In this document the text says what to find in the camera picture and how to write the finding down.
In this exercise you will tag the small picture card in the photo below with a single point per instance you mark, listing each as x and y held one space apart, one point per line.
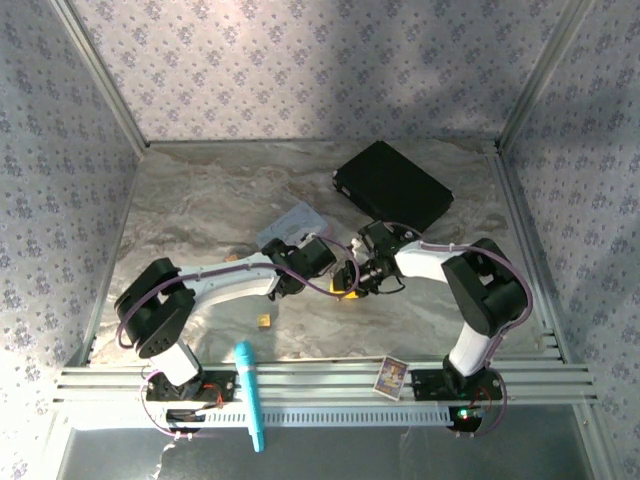
392 378

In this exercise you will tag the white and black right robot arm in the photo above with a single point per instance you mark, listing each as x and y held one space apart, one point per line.
425 260

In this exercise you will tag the aluminium side rail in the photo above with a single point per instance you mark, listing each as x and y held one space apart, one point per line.
525 240

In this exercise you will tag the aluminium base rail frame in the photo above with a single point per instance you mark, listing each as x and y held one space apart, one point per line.
325 382

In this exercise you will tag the grey-blue flat pouch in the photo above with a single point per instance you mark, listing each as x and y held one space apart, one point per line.
300 220

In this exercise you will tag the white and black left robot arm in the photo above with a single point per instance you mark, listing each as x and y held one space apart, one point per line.
225 285

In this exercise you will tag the circuit board with LEDs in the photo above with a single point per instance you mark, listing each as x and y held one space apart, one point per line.
465 415

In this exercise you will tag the black rectangular box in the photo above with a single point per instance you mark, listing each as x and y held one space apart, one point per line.
395 185

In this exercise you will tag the yellow small block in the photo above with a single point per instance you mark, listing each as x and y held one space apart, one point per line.
340 295

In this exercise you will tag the aluminium corner post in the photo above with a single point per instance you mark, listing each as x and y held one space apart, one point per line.
541 75
102 75

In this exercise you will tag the small tan wooden cube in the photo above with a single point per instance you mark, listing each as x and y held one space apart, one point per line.
263 321

